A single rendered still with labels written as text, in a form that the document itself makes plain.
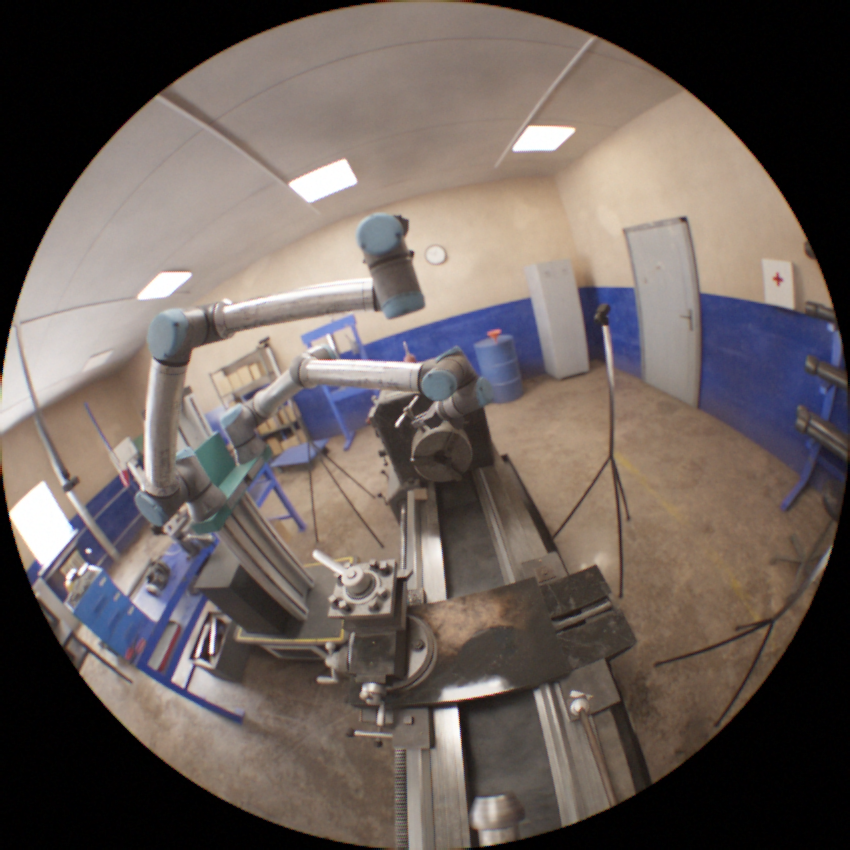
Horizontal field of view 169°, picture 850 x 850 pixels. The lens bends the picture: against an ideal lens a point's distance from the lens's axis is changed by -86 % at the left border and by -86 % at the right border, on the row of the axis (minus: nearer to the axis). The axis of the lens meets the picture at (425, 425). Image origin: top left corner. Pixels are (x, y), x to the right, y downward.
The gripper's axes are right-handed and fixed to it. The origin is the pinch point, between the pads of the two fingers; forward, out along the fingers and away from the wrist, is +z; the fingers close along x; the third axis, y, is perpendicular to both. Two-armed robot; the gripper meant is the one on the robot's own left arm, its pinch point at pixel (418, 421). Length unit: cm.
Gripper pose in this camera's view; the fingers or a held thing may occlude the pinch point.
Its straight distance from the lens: 114.0
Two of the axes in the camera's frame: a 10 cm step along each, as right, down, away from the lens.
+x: -3.9, 6.4, -6.6
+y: -6.2, -7.1, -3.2
